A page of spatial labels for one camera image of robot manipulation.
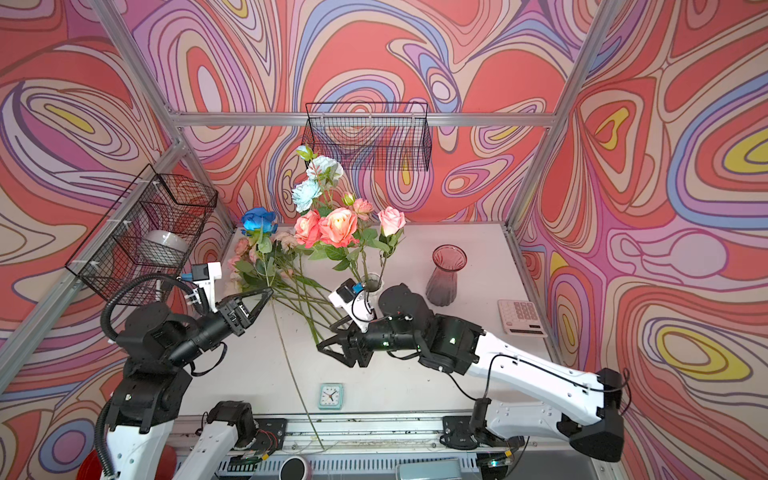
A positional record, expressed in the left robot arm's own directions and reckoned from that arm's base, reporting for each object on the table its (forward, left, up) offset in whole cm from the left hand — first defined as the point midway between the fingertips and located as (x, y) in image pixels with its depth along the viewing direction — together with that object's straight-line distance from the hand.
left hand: (274, 293), depth 58 cm
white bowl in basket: (+15, +31, -3) cm, 35 cm away
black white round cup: (-26, -1, -31) cm, 41 cm away
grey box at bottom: (-26, -34, -34) cm, 55 cm away
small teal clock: (-11, -7, -35) cm, 37 cm away
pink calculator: (+12, -65, -35) cm, 74 cm away
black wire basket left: (+24, +41, -7) cm, 48 cm away
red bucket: (-26, +38, -23) cm, 52 cm away
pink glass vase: (+17, -39, -24) cm, 49 cm away
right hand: (-8, -12, -6) cm, 16 cm away
